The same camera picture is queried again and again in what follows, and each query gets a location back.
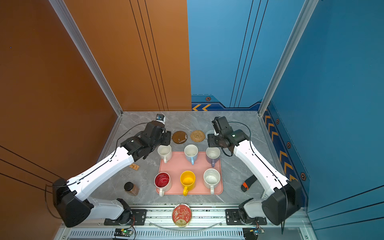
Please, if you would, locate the white mug front right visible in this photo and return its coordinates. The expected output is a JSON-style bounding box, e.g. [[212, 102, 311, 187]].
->
[[204, 169, 221, 195]]

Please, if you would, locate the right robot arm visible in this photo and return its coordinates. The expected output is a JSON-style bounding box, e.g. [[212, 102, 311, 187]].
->
[[208, 117, 303, 226]]

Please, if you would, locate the light blue mug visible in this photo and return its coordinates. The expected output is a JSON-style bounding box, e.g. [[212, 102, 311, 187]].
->
[[184, 145, 199, 165]]

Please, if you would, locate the glossy dark brown coaster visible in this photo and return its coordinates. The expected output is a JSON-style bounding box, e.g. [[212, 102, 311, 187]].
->
[[172, 131, 188, 145]]

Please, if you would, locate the right circuit board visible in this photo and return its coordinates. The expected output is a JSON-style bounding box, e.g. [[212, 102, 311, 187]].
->
[[243, 228, 265, 240]]

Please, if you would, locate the woven rattan coaster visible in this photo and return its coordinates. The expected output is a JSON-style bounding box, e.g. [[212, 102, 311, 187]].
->
[[190, 130, 206, 143]]

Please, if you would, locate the black orange utility knife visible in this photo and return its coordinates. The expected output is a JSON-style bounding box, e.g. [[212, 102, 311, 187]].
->
[[241, 175, 257, 192]]

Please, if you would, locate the left green circuit board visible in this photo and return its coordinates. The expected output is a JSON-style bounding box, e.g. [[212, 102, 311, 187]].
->
[[114, 228, 135, 240]]

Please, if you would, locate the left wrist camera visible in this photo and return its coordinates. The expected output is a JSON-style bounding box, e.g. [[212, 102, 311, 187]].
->
[[156, 114, 166, 124]]

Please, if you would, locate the aluminium front rail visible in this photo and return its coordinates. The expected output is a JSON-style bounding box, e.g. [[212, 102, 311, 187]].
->
[[55, 204, 317, 240]]

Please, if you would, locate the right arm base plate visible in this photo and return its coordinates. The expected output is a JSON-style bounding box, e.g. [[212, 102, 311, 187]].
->
[[225, 209, 267, 226]]

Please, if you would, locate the cream mug back left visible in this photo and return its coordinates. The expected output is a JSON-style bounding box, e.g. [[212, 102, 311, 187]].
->
[[158, 145, 173, 164]]

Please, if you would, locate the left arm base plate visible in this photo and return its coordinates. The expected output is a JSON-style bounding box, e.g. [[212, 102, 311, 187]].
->
[[104, 209, 147, 226]]

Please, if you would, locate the red mug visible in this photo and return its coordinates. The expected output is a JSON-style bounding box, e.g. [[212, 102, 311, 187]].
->
[[154, 172, 172, 197]]

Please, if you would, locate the purple mug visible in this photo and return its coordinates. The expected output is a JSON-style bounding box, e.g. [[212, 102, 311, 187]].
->
[[206, 147, 221, 168]]

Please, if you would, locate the pink tray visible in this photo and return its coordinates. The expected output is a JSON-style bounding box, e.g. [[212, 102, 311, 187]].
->
[[158, 151, 224, 196]]

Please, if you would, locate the brown spice jar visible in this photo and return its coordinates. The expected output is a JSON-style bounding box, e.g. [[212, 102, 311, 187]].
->
[[124, 182, 140, 196]]

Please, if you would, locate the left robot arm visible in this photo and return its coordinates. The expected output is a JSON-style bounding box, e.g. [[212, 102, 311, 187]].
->
[[52, 114, 171, 228]]

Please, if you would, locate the yellow mug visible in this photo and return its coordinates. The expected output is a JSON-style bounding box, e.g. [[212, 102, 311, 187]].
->
[[180, 171, 196, 196]]

